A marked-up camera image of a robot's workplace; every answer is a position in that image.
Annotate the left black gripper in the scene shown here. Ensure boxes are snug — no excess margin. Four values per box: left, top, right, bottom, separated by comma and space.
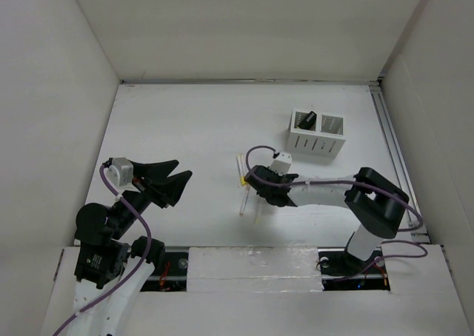
110, 158, 191, 237

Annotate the white pen brown tip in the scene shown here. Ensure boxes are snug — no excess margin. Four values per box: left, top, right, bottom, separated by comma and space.
239, 185, 250, 216

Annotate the thin white yellow pencil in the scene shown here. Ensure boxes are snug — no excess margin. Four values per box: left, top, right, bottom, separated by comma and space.
254, 198, 264, 224

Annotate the yellow cap black highlighter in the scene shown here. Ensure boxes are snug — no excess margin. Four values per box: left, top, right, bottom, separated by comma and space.
298, 111, 317, 130

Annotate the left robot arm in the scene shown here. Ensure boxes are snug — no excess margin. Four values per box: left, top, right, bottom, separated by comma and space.
54, 158, 192, 335

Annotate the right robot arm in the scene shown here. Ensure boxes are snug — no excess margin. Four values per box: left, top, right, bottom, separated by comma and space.
244, 165, 409, 278

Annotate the white yellow marker pen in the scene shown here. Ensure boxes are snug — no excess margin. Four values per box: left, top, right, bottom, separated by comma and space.
236, 153, 247, 186

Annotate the white slotted pen holder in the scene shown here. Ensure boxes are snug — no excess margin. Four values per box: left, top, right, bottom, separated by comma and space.
285, 109, 346, 159

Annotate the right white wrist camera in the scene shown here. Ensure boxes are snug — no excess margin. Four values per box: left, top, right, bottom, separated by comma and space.
269, 151, 293, 175

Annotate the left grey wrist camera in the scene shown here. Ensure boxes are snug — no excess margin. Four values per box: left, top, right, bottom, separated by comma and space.
104, 158, 133, 189

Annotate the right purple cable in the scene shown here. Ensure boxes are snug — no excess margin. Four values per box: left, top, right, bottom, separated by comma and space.
244, 145, 429, 280

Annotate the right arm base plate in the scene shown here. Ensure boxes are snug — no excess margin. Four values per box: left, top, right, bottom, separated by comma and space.
316, 248, 390, 292

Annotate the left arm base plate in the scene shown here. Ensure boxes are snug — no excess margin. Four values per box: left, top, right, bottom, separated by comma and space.
141, 247, 189, 292

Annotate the aluminium rail right side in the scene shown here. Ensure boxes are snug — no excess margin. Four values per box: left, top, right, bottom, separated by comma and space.
370, 79, 436, 245

